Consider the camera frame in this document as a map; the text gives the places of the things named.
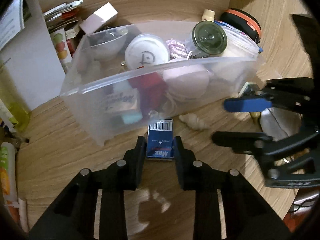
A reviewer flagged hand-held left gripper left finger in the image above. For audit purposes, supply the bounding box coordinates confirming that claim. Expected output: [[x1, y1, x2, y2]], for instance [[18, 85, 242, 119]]
[[29, 135, 148, 240]]

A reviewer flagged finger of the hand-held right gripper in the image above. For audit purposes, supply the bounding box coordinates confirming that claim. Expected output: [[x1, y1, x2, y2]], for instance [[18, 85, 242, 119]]
[[224, 77, 314, 113], [212, 131, 303, 163]]

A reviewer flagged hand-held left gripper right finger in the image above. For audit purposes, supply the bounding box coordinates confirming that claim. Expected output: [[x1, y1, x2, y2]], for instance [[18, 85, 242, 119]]
[[172, 136, 293, 240]]

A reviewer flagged small picture card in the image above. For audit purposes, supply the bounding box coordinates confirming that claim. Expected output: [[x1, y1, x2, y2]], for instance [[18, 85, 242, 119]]
[[239, 81, 258, 97]]

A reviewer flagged blue staple box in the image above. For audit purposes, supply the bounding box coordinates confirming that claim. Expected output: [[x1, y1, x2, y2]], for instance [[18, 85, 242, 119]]
[[146, 119, 175, 161]]

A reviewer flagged small pink white toy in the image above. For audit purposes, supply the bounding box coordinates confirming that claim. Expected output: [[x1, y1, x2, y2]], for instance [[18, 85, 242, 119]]
[[179, 113, 210, 130]]

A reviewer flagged mint green tube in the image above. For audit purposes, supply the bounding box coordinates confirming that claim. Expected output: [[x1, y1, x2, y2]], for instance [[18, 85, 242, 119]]
[[120, 111, 143, 125]]

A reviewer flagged beige box with script print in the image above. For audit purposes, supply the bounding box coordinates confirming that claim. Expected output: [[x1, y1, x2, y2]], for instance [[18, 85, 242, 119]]
[[104, 87, 140, 115]]

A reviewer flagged clear plastic storage box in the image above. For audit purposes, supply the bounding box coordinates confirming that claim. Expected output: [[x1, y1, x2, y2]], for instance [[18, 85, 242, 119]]
[[59, 21, 265, 147]]

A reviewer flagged pink round case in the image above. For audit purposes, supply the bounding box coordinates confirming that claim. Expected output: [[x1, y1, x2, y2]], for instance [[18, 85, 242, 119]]
[[162, 65, 210, 100]]

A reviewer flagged red velvet pouch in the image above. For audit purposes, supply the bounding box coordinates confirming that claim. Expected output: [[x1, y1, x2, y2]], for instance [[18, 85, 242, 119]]
[[129, 66, 168, 113]]

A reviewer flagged clear jar with dark lid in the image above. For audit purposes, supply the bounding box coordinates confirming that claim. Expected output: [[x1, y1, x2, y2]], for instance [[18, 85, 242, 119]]
[[185, 21, 228, 59]]

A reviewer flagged pink rope strap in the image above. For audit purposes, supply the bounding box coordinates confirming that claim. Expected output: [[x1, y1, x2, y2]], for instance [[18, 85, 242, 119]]
[[166, 38, 193, 62]]

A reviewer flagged white round disc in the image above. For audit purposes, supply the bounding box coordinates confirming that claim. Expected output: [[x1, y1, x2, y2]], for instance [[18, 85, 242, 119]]
[[124, 33, 169, 70]]

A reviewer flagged wooden desktop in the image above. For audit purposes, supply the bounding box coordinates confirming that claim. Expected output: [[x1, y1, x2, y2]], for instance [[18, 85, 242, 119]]
[[15, 52, 313, 240]]

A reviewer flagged white face mask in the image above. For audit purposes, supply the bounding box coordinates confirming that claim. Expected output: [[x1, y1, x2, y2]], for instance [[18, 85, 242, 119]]
[[259, 107, 304, 143]]

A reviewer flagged blue pencil case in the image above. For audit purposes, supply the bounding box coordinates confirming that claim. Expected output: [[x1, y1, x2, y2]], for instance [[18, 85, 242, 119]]
[[214, 20, 263, 54]]

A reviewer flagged black and orange round case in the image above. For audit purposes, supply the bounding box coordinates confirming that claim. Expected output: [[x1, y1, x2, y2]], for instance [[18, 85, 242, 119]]
[[220, 8, 262, 44]]

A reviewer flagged small beige bottle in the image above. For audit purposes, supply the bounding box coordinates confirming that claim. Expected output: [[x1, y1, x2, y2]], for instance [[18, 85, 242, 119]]
[[202, 9, 216, 23]]

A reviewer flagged beige lip balm tube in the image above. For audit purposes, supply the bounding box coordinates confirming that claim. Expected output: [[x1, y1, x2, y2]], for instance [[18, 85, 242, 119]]
[[17, 197, 29, 230]]

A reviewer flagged white bottle with orange label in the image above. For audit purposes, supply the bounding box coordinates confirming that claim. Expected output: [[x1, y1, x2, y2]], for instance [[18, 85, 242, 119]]
[[0, 142, 19, 205]]

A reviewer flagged fruit print card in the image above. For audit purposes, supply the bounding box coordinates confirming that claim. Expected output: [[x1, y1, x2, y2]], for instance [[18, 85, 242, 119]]
[[49, 27, 75, 74]]

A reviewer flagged white paper box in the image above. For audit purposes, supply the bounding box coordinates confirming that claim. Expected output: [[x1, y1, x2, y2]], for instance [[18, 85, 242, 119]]
[[0, 0, 67, 110]]

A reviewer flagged yellow-green spray bottle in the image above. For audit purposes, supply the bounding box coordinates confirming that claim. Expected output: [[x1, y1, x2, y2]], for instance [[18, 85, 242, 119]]
[[0, 60, 32, 133]]

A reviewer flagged pale pink box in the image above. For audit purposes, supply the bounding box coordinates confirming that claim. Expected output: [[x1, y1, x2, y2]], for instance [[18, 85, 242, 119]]
[[79, 2, 118, 34]]

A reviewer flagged stack of booklets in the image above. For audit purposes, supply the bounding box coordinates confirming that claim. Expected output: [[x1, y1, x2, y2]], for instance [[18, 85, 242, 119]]
[[42, 0, 84, 39]]

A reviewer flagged white printed paper sheet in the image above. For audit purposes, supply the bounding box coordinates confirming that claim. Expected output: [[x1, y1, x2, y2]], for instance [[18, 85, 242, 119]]
[[0, 0, 25, 52]]

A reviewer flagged black cable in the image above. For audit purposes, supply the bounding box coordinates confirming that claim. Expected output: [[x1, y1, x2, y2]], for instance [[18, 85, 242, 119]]
[[292, 200, 315, 213]]

